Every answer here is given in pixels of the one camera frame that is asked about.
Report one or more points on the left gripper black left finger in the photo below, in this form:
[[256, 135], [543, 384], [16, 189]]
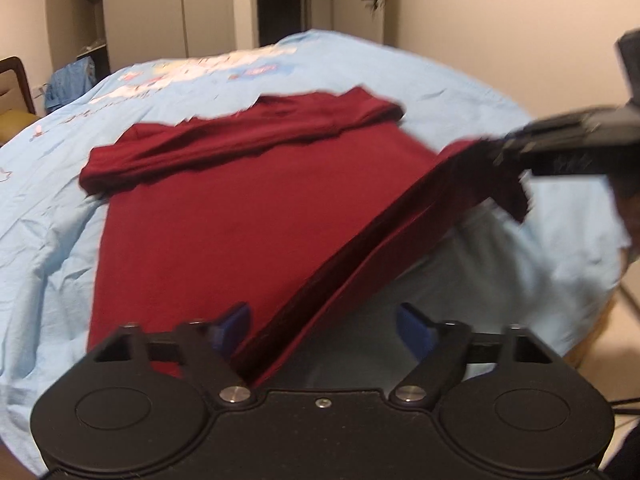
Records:
[[228, 332]]

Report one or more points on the white door with handle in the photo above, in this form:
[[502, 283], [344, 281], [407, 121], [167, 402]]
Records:
[[360, 18]]

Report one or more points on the olive yellow pillow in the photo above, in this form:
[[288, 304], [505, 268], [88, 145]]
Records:
[[12, 122]]

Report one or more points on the person's right hand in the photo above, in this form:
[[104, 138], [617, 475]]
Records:
[[627, 200]]

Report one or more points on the blue garment on chair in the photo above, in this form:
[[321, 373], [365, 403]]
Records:
[[69, 83]]

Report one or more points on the brown padded headboard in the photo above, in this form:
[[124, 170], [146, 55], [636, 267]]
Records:
[[15, 92]]

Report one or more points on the light blue cartoon bed sheet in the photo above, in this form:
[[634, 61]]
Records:
[[553, 273]]

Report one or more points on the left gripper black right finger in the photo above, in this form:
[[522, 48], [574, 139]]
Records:
[[418, 333]]

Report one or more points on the grey built-in wardrobe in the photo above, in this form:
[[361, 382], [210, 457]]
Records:
[[119, 33]]

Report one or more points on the dark red sweater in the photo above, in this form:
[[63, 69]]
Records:
[[301, 207]]

